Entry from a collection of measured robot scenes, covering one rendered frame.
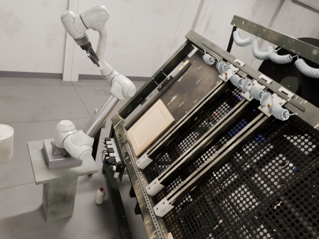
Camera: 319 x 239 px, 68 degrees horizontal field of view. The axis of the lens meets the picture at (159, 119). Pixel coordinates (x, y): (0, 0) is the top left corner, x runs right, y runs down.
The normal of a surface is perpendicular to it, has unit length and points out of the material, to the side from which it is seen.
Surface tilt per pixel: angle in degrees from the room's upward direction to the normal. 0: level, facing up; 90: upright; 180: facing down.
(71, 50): 90
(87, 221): 0
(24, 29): 90
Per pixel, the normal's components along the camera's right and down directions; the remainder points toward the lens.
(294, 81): -0.90, -0.04
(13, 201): 0.28, -0.83
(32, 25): 0.51, 0.56
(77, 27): 0.31, 0.64
